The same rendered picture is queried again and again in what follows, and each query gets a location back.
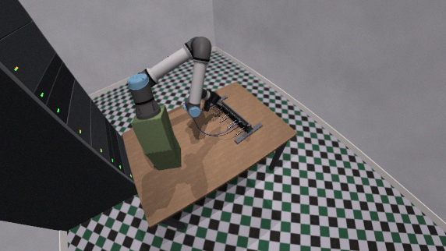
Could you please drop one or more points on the black network patch panel rack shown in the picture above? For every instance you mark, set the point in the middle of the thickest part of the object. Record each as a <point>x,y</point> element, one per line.
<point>234,116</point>

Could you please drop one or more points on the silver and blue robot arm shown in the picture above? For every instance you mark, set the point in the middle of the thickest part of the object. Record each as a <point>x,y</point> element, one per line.
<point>199,50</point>

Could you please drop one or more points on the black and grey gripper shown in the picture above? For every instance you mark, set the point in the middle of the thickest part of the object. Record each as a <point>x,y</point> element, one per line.
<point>215,99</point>

